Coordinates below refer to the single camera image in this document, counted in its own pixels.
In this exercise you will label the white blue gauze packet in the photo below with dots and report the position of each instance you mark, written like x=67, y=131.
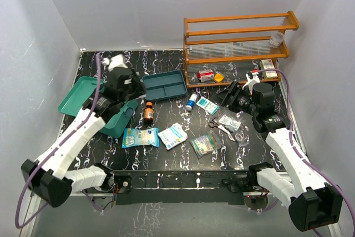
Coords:
x=173, y=136

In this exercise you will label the clear plastic cup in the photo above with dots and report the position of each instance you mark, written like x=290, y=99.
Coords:
x=276, y=39

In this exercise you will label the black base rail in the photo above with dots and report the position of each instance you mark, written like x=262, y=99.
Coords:
x=181, y=186

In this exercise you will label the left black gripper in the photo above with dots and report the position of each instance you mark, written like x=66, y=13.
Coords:
x=138, y=87

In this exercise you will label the green box lid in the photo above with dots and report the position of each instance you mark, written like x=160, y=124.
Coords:
x=83, y=88

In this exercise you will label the white green medicine box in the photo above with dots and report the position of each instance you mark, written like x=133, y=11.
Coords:
x=268, y=66

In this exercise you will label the black handled scissors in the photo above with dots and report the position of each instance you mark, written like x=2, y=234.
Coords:
x=215, y=124

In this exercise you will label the dark teal divider tray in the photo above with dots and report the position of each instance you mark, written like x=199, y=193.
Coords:
x=166, y=85

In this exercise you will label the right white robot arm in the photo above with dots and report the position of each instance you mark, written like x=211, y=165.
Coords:
x=311, y=201

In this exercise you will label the red white medicine box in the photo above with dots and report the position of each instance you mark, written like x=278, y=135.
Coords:
x=205, y=75

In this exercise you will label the blue cotton swab bag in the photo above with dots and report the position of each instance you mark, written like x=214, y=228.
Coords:
x=134, y=137

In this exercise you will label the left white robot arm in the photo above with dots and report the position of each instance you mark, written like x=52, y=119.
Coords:
x=48, y=176

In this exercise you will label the yellow orange small object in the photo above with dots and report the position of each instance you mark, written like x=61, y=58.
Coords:
x=218, y=77

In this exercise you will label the clear plastic packet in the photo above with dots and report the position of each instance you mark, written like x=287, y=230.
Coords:
x=232, y=122

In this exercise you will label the brown medicine bottle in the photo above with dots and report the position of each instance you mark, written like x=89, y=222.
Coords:
x=148, y=112

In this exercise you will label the orange wooden shelf rack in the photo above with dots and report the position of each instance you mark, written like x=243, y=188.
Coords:
x=233, y=45

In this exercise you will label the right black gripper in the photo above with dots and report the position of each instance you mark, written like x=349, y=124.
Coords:
x=224, y=99

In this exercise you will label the white blue pill bottle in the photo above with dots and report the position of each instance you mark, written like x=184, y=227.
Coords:
x=191, y=102

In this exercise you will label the clear bag of bandages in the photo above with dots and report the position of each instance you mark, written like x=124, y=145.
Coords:
x=206, y=144

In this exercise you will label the teal white medicine sachet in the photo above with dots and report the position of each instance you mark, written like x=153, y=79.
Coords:
x=207, y=105

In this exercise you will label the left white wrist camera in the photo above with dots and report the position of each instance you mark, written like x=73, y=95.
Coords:
x=114, y=62

